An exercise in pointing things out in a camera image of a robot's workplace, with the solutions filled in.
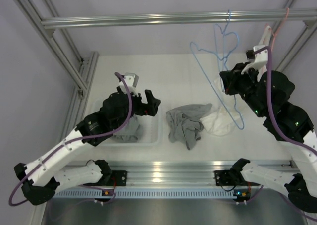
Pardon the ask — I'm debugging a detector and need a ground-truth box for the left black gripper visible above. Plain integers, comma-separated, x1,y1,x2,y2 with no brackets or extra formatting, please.
113,86,160,131

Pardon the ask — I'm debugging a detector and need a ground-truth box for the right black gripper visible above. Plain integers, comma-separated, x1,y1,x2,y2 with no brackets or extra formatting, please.
219,62,267,118

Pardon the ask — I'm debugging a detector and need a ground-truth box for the grey tank top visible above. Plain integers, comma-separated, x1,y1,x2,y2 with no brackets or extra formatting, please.
113,116,143,143
166,103,213,150

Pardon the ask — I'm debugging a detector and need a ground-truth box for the blue wire hanger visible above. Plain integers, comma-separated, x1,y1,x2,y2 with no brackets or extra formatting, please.
213,10,231,71
189,31,245,130

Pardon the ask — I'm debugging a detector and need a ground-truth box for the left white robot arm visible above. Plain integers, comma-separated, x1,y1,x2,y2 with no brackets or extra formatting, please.
14,90,161,205

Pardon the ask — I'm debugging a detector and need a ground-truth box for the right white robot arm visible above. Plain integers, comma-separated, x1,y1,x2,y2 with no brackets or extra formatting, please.
219,63,317,213

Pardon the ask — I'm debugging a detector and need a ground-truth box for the white tank top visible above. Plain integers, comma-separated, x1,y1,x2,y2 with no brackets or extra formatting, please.
201,32,267,136

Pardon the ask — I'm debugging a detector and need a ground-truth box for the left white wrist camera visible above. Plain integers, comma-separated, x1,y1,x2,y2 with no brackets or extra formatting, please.
117,73,139,97

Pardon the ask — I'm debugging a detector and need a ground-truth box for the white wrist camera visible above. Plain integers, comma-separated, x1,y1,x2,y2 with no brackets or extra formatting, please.
117,73,139,97
241,45,268,74

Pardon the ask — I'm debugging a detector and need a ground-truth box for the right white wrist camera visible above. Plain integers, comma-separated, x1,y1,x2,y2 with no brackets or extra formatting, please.
241,45,268,74

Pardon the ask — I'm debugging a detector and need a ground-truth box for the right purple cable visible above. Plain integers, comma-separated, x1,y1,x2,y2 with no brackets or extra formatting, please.
254,46,317,222

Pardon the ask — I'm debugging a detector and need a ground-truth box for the purple cable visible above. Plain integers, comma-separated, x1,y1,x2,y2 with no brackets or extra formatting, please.
8,72,134,207
254,46,317,222

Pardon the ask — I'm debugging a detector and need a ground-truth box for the pink wire hanger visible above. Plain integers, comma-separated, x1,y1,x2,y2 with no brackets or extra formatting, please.
263,7,290,51

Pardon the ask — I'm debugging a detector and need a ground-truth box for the left aluminium frame post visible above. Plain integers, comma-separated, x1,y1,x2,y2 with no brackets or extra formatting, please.
13,0,99,99

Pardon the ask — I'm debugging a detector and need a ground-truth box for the aluminium frame post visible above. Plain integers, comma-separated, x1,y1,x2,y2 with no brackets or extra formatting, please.
13,0,99,99
273,0,317,72

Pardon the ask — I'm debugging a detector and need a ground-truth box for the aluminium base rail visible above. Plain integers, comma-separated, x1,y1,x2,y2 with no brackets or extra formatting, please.
59,160,298,187

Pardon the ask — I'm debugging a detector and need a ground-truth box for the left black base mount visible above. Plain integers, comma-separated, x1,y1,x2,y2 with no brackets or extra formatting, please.
108,170,128,187

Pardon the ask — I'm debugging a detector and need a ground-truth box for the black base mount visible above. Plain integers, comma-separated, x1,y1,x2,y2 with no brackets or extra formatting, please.
108,170,128,187
214,170,242,186

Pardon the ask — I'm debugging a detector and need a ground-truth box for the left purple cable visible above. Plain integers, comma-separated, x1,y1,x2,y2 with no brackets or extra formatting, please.
8,72,134,207

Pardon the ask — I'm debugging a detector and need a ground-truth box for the white slotted cable duct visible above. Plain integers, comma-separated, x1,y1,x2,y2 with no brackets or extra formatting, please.
54,188,237,199

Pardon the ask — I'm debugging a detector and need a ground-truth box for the aluminium top rail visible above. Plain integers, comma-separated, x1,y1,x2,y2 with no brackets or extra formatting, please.
41,8,317,29

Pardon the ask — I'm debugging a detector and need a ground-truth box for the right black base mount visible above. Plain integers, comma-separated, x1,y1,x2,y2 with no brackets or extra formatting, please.
214,170,242,186

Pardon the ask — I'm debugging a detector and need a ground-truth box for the right aluminium frame post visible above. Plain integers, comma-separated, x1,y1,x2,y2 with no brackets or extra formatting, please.
273,0,317,72

